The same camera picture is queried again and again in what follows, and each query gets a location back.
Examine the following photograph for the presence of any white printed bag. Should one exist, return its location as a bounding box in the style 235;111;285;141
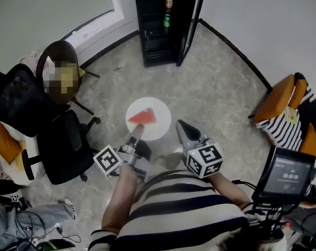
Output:
18;50;43;70

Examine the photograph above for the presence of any brown wicker chair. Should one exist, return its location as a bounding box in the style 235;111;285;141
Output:
35;40;101;116

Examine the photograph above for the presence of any yellow plaid cloth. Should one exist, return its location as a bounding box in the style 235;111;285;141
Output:
42;56;86;94

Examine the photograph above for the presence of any white round plate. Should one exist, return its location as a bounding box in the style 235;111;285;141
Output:
125;97;172;141

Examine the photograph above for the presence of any black office chair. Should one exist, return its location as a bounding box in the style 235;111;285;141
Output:
0;63;101;185

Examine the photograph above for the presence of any black monitor screen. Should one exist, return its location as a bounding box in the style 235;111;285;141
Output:
252;145;316;206

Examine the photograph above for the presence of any person's left forearm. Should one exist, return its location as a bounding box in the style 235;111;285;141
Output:
101;165;145;235

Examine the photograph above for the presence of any black fridge cabinet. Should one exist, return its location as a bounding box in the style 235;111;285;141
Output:
133;0;208;68

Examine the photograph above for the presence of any black monitor mount rig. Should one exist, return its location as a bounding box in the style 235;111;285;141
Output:
241;200;292;243

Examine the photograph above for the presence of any red watermelon slice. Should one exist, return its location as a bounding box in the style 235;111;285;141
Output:
128;107;157;125

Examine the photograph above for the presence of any person's right forearm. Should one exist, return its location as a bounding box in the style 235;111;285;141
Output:
207;171;253;211

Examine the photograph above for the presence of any black and white striped cloth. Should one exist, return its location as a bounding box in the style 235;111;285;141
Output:
256;86;316;151

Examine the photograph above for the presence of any person's striped shirt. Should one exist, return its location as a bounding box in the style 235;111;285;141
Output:
87;170;250;251

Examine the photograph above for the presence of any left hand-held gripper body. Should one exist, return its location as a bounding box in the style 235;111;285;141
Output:
93;137;152;184

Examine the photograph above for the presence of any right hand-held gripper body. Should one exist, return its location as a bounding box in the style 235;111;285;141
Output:
180;138;224;179

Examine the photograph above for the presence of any orange chair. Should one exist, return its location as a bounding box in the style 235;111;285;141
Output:
248;72;316;156

